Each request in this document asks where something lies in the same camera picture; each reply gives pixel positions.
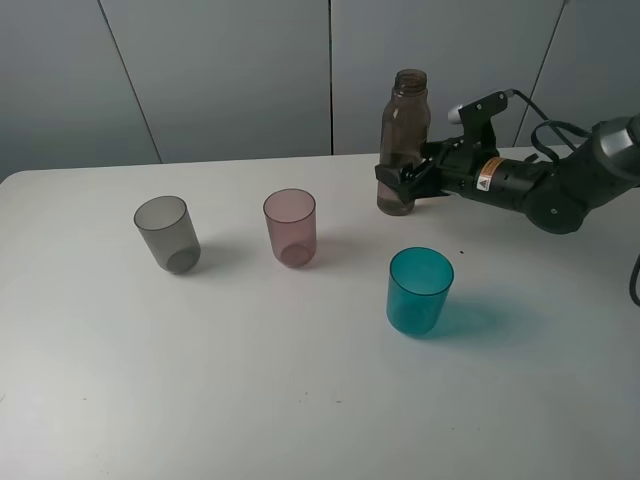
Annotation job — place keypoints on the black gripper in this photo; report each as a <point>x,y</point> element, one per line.
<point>471,171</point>

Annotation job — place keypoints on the brown transparent plastic bottle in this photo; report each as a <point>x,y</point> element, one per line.
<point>405,120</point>

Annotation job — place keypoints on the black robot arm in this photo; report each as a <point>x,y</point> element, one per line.
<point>555,194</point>

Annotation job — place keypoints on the teal translucent plastic cup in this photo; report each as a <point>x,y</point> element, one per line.
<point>418,286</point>

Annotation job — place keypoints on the pink translucent plastic cup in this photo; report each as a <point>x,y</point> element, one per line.
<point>290,216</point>

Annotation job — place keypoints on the grey translucent plastic cup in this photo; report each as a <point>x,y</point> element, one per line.
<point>165,225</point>

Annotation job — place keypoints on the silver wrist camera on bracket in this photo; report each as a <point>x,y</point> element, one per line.
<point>475,117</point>

